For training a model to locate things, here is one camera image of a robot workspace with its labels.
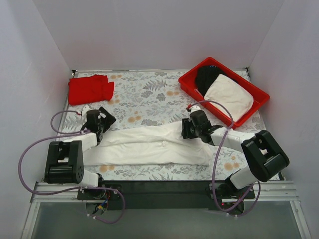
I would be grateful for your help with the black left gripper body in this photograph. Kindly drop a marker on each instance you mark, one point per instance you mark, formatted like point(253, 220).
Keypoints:
point(105, 119)

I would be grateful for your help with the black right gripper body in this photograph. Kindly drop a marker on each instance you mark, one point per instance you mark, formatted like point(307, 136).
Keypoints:
point(186, 129)

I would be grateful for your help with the white t shirt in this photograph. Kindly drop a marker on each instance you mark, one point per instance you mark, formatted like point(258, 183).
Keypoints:
point(148, 145)

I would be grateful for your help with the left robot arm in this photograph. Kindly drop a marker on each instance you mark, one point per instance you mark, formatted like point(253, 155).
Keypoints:
point(65, 159)

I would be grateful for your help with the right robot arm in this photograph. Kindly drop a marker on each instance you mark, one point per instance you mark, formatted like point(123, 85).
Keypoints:
point(264, 156)

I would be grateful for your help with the red folded t shirt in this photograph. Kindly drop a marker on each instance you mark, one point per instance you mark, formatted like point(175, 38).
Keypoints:
point(85, 90)

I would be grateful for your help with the floral table mat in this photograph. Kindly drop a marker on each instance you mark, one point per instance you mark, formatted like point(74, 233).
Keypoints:
point(153, 98)

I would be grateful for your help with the cream folded t shirt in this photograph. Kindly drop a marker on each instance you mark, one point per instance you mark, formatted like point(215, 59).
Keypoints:
point(231, 95)

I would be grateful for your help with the black t shirt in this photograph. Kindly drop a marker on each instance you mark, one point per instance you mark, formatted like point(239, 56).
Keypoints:
point(211, 79)

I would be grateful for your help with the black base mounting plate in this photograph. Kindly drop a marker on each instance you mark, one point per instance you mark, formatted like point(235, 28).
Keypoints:
point(161, 194)

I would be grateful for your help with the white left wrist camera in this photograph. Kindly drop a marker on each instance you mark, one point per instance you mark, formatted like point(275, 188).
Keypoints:
point(85, 109)

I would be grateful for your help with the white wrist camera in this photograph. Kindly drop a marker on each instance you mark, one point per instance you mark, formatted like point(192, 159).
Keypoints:
point(194, 108)
point(85, 109)

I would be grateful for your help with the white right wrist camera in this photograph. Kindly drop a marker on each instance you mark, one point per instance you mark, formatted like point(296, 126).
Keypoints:
point(194, 108)

